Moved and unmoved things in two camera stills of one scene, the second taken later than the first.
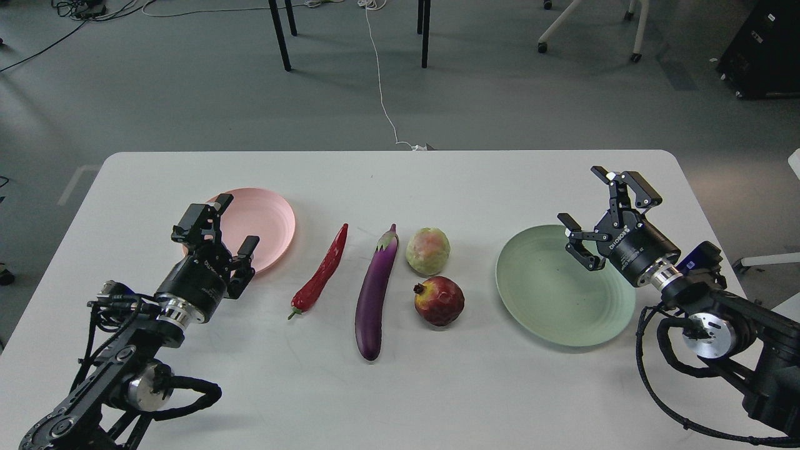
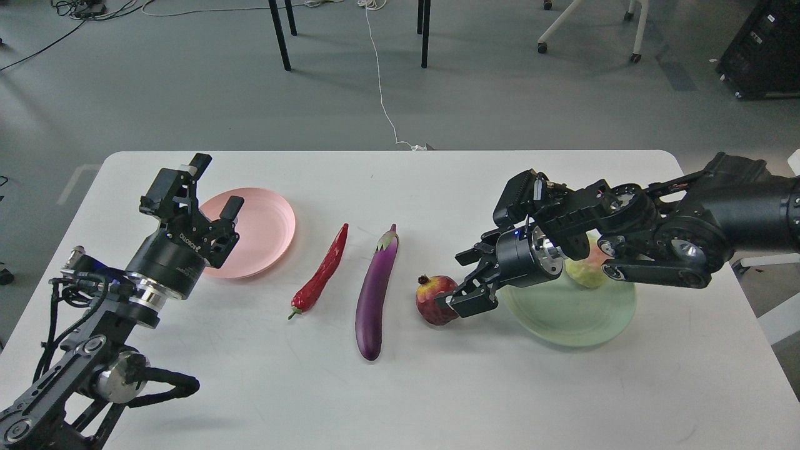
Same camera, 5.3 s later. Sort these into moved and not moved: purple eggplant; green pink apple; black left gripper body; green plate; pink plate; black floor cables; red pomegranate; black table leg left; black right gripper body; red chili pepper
Moved: green pink apple; black left gripper body; black right gripper body
Not moved: green plate; pink plate; black table leg left; black floor cables; purple eggplant; red pomegranate; red chili pepper
